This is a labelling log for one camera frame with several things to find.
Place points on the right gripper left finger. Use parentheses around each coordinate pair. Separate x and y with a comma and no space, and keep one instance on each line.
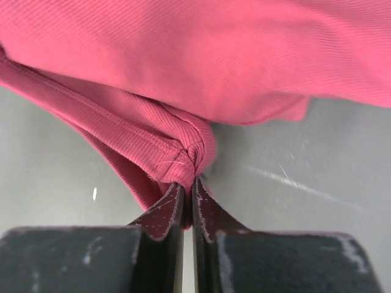
(157,261)

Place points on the red tank top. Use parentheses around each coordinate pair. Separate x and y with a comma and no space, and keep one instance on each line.
(142,81)

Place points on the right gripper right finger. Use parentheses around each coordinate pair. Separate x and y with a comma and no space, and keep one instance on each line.
(208,217)

